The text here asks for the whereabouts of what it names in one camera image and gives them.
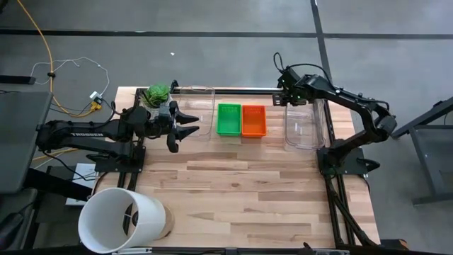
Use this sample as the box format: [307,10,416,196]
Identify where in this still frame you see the white cylindrical tube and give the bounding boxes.
[76,186,168,254]

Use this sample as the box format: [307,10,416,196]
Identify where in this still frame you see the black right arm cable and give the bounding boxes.
[273,52,332,84]

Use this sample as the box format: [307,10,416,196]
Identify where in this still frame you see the black floor strip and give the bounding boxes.
[0,74,37,86]

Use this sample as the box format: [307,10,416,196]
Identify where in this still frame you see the thin white cable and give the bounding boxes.
[30,56,111,97]

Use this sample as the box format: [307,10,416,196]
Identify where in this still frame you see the yellow cable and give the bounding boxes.
[16,0,103,161]

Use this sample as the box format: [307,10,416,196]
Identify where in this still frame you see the black metal stand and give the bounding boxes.
[391,95,453,207]

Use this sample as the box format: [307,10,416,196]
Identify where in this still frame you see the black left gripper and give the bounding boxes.
[157,101,200,154]

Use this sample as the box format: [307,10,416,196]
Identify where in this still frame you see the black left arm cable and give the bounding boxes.
[109,101,123,118]

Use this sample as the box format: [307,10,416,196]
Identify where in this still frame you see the succulent in triangle-pattern pot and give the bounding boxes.
[139,83,174,118]

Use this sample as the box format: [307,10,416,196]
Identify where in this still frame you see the dark grey side desk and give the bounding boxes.
[0,91,54,195]

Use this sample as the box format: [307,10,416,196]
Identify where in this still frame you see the orange plastic basket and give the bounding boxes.
[241,104,268,138]

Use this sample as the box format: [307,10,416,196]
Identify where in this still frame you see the green plastic basket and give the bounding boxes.
[215,103,243,137]

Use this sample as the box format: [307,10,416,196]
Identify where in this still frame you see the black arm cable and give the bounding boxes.
[109,101,123,118]
[273,52,332,84]

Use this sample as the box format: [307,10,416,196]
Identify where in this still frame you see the black orange clamp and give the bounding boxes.
[381,238,412,251]

